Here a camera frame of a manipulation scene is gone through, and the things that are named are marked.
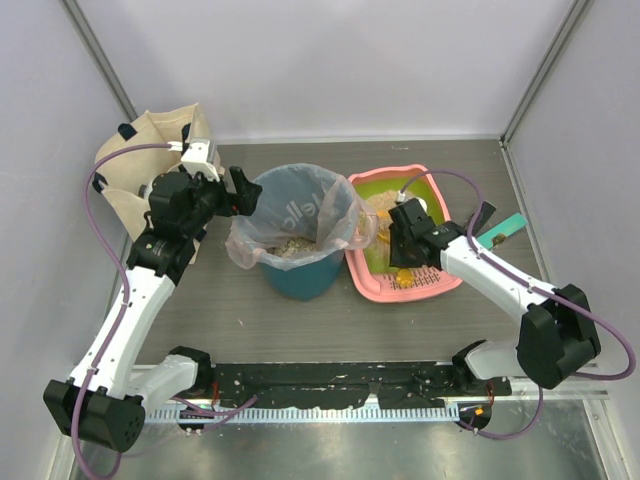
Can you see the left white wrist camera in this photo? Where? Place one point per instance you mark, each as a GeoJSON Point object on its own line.
{"type": "Point", "coordinates": [201, 157]}

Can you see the pink litter box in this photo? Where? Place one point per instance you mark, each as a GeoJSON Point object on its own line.
{"type": "Point", "coordinates": [428, 281]}

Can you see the orange litter scoop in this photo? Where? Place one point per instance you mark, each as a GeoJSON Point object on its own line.
{"type": "Point", "coordinates": [388, 258]}

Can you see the teal handled scraper tool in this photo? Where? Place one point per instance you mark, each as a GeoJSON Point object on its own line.
{"type": "Point", "coordinates": [498, 233]}

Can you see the white slotted cable duct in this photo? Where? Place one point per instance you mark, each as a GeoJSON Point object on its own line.
{"type": "Point", "coordinates": [369, 413]}

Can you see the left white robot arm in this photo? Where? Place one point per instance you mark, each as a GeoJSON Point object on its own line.
{"type": "Point", "coordinates": [156, 264]}

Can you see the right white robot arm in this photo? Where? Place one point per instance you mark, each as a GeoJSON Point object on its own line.
{"type": "Point", "coordinates": [556, 336]}

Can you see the aluminium frame rail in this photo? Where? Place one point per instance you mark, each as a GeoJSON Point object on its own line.
{"type": "Point", "coordinates": [190, 374]}

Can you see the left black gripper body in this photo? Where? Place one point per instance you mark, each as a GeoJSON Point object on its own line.
{"type": "Point", "coordinates": [233, 190]}

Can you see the teal trash bin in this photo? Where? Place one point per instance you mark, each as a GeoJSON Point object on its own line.
{"type": "Point", "coordinates": [300, 250]}

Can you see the beige canvas tote bag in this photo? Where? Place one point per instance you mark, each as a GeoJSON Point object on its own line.
{"type": "Point", "coordinates": [119, 180]}

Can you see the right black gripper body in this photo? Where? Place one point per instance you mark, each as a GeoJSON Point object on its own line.
{"type": "Point", "coordinates": [405, 232]}

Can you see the beige cat litter pile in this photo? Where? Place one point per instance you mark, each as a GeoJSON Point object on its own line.
{"type": "Point", "coordinates": [382, 203]}

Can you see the translucent plastic bin liner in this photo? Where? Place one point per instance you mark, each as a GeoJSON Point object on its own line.
{"type": "Point", "coordinates": [295, 210]}

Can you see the black metal base plate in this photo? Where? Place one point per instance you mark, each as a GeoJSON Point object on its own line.
{"type": "Point", "coordinates": [342, 385]}

